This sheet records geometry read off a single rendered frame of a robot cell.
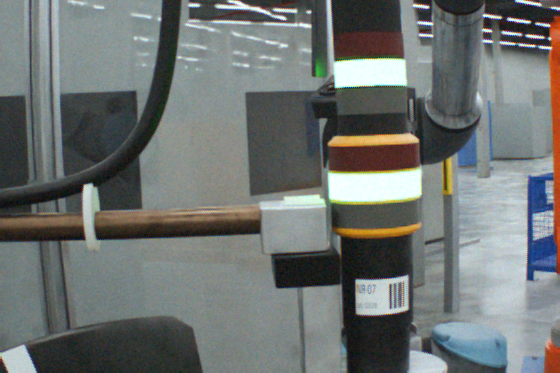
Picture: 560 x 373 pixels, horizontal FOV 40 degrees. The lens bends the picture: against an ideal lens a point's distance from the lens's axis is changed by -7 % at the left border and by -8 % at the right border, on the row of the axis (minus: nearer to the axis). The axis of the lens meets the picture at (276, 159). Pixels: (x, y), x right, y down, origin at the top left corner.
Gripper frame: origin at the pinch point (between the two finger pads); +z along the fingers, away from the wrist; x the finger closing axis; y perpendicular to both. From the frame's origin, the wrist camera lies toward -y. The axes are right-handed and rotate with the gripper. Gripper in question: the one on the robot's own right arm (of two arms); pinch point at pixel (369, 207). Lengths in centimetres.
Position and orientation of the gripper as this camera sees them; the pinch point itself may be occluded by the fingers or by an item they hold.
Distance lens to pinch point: 95.9
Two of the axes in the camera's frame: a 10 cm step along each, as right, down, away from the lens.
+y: 5.3, -0.7, 8.4
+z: 0.5, 10.0, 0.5
